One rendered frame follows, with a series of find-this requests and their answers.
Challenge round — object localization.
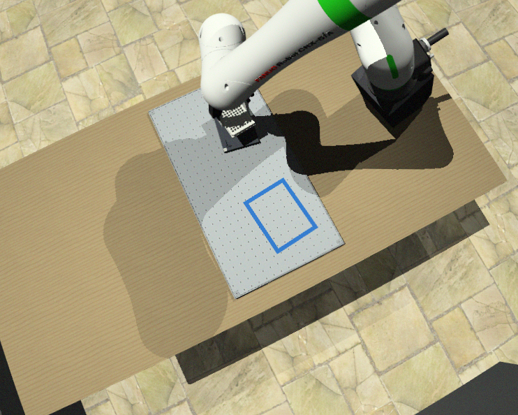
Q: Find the blue tape outline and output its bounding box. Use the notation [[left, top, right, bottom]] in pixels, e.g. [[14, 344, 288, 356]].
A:
[[244, 178, 318, 254]]

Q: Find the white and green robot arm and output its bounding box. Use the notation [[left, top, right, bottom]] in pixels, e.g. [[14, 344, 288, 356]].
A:
[[198, 0, 449, 111]]

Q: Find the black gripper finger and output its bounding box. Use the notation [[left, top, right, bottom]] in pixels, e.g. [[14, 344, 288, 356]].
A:
[[242, 93, 254, 112], [209, 105, 224, 127]]

